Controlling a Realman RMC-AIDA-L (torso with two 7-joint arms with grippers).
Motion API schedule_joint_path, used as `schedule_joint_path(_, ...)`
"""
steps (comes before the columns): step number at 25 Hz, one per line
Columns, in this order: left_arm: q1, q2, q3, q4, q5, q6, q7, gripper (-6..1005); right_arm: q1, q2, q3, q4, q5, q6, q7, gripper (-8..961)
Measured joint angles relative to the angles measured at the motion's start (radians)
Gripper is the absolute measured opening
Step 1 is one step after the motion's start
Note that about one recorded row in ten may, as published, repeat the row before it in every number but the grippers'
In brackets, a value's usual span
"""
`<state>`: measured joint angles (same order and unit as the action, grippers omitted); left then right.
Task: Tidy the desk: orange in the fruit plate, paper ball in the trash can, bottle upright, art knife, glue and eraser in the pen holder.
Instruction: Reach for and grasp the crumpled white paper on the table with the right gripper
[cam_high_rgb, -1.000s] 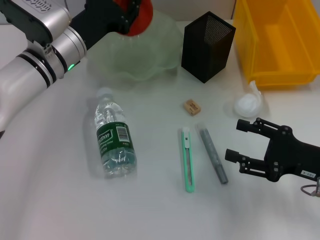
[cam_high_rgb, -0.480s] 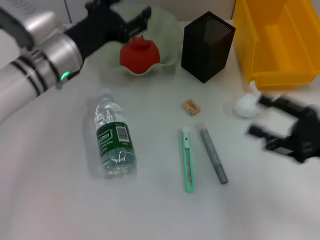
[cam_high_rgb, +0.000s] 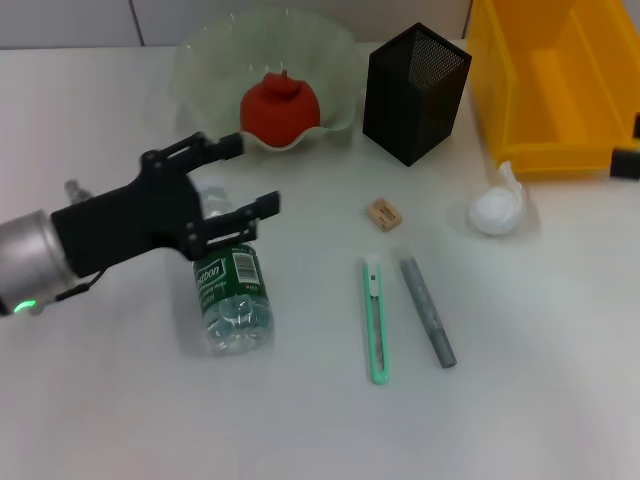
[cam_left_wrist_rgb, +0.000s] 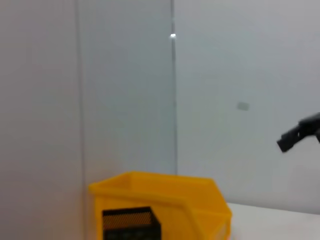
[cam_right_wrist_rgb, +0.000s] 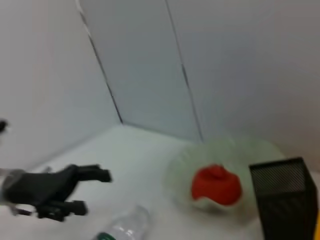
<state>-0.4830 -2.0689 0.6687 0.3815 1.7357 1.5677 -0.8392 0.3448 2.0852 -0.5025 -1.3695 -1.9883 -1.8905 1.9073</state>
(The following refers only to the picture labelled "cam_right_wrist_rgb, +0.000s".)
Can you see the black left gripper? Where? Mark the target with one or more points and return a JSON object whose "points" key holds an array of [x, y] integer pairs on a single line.
{"points": [[40, 187]]}

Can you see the clear water bottle green label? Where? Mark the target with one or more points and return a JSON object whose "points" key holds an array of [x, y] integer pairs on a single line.
{"points": [[127, 225]]}

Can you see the green glass fruit bowl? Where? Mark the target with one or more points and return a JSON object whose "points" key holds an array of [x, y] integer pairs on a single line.
{"points": [[255, 155]]}

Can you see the black mesh pen holder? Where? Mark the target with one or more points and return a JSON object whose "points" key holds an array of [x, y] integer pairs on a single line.
{"points": [[282, 200]]}

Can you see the yellow plastic bin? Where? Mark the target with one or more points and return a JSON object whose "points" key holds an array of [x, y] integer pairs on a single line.
{"points": [[316, 227]]}

